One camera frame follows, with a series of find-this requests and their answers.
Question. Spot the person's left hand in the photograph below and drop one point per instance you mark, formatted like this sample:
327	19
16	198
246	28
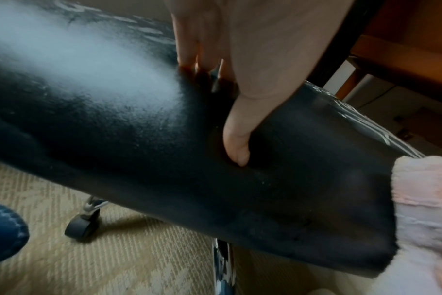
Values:
272	43

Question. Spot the black office chair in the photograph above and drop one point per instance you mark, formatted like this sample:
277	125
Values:
151	158

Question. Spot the pink cleaning cloth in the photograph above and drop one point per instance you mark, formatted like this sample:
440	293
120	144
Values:
421	201

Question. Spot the red wooden table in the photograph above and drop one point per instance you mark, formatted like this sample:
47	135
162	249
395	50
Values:
406	49

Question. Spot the blue trousers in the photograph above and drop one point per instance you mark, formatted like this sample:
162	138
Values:
4	230

